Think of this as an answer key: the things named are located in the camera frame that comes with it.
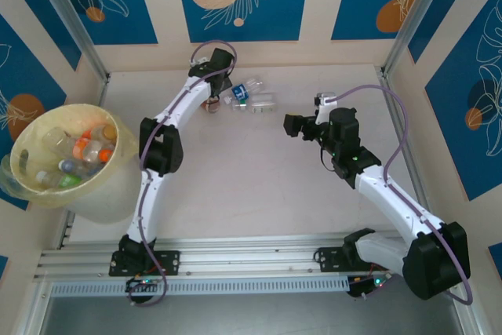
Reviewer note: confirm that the right aluminium side rail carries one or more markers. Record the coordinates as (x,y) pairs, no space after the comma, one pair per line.
(396,115)

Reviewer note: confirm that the right controller board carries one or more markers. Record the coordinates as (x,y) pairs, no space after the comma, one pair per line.
(362,286)

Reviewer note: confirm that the right aluminium post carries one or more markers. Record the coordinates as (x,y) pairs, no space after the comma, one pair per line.
(415,9)

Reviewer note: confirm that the cream plastic bin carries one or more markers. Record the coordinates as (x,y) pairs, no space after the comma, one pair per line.
(106,201)

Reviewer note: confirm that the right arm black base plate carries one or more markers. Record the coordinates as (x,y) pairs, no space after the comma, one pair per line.
(329,258)

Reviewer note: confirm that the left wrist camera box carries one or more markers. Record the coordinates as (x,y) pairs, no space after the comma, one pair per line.
(198,62)

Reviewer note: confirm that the brown label plastic bottle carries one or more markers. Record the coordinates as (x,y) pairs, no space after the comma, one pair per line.
(212,107)

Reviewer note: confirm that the left controller board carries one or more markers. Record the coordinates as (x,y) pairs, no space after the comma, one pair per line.
(141,283)

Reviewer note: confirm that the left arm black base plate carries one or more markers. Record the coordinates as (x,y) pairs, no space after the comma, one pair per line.
(168,262)

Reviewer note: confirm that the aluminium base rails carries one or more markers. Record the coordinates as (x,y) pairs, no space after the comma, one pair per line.
(243,260)

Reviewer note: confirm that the orange label bottle brown cap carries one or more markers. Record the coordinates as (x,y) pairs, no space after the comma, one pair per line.
(81,146)

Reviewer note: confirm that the aluminium post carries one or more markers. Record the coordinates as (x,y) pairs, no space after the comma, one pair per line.
(415,9)
(66,17)

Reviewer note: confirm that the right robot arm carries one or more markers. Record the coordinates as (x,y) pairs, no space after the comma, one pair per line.
(392,197)

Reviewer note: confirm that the left aluminium post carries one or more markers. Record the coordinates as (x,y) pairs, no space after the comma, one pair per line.
(66,17)

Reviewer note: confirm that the controller board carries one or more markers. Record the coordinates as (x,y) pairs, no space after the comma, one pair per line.
(362,286)
(141,283)

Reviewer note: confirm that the clear bottle white label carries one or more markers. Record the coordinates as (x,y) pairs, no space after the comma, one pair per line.
(263,103)

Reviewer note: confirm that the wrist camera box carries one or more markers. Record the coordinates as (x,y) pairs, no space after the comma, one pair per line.
(198,62)
(323,109)

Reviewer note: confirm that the grey metal sheet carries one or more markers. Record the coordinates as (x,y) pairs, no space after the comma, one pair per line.
(255,315)

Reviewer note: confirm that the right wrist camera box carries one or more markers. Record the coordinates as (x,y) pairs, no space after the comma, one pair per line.
(323,109)

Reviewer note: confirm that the blue label plastic bottle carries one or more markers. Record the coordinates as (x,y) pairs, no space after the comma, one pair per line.
(241,91)

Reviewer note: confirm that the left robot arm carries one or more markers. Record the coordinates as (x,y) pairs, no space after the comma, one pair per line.
(149,201)

